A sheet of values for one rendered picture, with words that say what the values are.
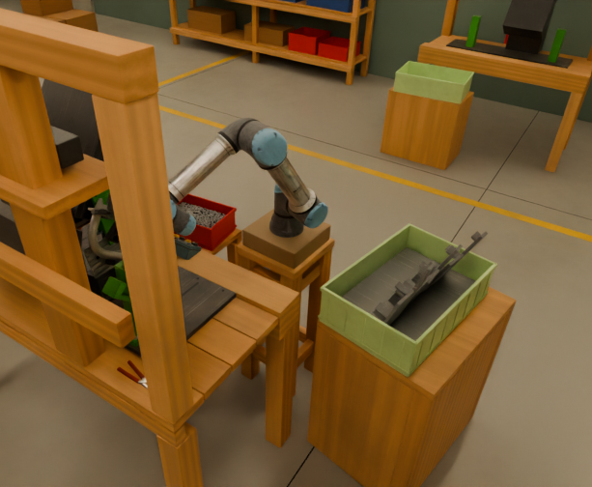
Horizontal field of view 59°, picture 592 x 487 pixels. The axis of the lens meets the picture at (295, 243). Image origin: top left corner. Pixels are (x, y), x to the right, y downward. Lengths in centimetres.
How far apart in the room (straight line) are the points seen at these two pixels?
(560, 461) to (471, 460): 42
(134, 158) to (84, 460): 188
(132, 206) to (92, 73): 28
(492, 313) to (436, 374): 44
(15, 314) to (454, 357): 159
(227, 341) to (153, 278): 65
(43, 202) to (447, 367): 141
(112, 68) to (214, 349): 108
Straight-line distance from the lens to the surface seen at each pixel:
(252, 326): 191
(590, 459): 303
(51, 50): 118
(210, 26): 822
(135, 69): 106
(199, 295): 202
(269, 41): 763
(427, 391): 191
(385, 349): 191
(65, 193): 143
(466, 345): 211
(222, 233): 244
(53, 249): 158
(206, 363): 180
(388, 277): 223
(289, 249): 219
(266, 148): 177
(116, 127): 110
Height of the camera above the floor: 222
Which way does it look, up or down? 35 degrees down
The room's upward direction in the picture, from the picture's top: 3 degrees clockwise
